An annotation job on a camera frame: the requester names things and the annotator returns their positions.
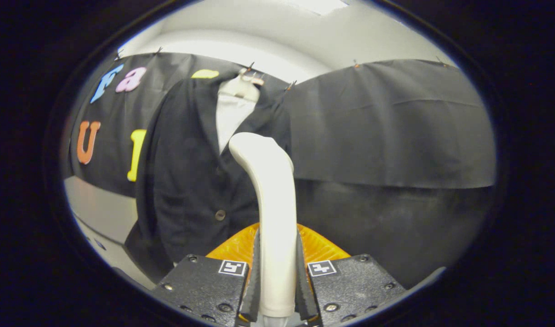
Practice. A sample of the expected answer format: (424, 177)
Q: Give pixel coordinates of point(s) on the row of black cloth clips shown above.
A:
(290, 85)

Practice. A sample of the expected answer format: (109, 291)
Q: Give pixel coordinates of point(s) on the grey cabinet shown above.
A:
(100, 209)

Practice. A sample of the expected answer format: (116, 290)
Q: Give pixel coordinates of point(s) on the white mannequin torso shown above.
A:
(232, 116)

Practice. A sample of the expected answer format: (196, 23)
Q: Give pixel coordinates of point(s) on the black blazer jacket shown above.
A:
(186, 172)

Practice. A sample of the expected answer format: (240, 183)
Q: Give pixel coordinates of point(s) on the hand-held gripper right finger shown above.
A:
(350, 286)

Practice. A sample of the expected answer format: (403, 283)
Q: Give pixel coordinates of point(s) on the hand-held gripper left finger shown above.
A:
(204, 286)

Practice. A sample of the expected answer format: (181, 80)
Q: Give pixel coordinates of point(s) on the black backdrop cloth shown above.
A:
(395, 122)

